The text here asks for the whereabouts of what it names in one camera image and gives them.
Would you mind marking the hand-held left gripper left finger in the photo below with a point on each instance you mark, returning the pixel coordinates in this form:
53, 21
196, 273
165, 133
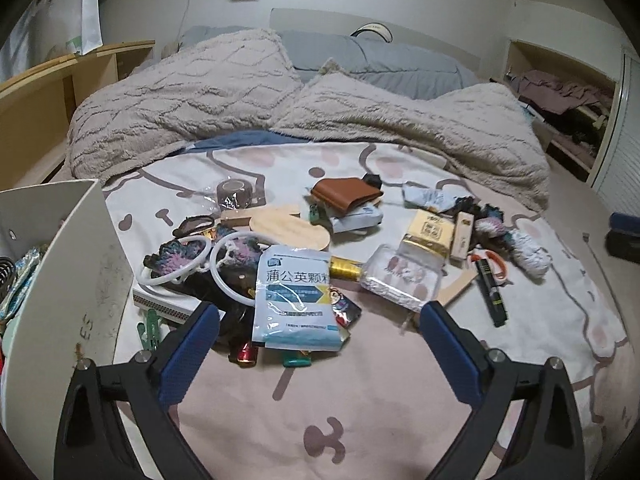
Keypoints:
192, 345

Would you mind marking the black coil hair claw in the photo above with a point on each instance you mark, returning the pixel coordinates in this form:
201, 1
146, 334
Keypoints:
6, 272

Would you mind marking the crumpled white blue packet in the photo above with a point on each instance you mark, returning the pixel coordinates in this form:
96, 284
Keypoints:
432, 197

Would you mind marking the printed bed sheet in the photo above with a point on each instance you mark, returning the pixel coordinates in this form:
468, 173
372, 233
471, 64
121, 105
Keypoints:
350, 410

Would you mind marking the white paper bag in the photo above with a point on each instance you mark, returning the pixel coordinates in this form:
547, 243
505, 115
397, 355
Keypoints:
65, 10

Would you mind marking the dark crochet yarn piece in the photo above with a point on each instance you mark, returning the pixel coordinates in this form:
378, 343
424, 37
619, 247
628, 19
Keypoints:
487, 222

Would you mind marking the wooden board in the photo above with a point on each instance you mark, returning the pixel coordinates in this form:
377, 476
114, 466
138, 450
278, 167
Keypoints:
457, 287

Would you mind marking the red foil candy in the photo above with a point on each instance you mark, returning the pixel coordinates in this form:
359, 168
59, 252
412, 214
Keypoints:
245, 354

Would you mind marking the clear plastic nail box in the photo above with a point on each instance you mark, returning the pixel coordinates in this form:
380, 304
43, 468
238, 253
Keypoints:
405, 277

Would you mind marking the gold yellow box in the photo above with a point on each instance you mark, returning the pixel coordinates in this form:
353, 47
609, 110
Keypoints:
429, 235

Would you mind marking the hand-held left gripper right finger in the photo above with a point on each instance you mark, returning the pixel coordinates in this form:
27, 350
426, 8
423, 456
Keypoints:
450, 350

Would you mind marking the green clothes peg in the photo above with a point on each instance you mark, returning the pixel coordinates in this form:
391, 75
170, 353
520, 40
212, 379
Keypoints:
151, 332

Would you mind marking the colourful snack packet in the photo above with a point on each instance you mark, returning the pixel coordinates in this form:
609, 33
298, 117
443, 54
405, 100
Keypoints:
345, 307

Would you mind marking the white louvered door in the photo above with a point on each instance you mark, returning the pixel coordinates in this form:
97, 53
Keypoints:
622, 150

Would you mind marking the white medicine sachet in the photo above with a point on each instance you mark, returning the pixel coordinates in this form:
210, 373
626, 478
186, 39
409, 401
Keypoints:
295, 300

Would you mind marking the blue cloth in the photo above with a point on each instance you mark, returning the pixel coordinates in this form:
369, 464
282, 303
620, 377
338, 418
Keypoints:
240, 140

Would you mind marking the flat white box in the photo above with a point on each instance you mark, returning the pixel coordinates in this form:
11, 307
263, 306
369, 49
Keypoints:
160, 305

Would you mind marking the beige fuzzy blanket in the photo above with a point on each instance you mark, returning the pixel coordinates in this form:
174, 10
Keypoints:
200, 100

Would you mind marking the white storage box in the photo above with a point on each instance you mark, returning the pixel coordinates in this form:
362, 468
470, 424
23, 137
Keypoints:
65, 285

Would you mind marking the wooden shelf unit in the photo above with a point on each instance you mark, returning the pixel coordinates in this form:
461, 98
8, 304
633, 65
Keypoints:
40, 105

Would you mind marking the white plastic hoop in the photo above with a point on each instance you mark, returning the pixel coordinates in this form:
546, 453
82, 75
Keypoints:
215, 270
150, 277

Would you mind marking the grey quilt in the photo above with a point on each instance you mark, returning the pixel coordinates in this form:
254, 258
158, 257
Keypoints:
390, 62

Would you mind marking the small blue white packet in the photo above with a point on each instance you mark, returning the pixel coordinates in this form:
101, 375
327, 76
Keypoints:
357, 220

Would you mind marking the green white foil packet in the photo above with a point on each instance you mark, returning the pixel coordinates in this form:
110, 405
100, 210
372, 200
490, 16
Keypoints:
25, 280

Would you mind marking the beige headboard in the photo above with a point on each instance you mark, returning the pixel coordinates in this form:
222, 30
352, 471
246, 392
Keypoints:
310, 20

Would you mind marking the black tube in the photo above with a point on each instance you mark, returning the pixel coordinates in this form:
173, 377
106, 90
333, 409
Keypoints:
492, 295

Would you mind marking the round wooden lid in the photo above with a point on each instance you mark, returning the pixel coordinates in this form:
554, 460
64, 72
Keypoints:
295, 227

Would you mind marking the black fabric item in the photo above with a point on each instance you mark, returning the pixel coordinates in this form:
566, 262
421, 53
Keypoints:
225, 315

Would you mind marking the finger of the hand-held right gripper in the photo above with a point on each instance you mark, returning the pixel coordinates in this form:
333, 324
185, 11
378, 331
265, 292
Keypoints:
625, 247
625, 222

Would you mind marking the brown leather pouch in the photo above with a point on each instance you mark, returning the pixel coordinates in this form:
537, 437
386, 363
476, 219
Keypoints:
345, 194

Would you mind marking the pile of clothes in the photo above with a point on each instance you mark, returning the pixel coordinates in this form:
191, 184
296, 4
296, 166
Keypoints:
560, 92

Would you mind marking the gold foil stick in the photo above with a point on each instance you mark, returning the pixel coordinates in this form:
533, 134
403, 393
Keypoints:
347, 267

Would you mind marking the purple black crochet piece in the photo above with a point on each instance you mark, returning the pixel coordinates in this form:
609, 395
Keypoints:
172, 257

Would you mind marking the dark hair clip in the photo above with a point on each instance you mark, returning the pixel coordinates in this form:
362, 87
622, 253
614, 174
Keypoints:
197, 225

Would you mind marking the green foil candy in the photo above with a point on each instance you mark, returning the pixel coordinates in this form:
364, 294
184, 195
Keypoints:
296, 359

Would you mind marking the dark tape roll in plastic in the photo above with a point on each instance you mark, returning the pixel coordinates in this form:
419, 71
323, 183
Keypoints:
236, 194

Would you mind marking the white yarn bundle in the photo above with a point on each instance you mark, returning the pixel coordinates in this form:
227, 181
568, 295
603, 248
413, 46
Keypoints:
532, 255

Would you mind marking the teal plastic bag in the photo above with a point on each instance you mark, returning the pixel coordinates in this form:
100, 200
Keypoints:
531, 114

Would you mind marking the wardrobe alcove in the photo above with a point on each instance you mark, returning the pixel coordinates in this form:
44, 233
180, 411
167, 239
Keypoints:
565, 125

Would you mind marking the orange white carabiner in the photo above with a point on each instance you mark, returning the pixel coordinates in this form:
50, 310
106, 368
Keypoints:
497, 267

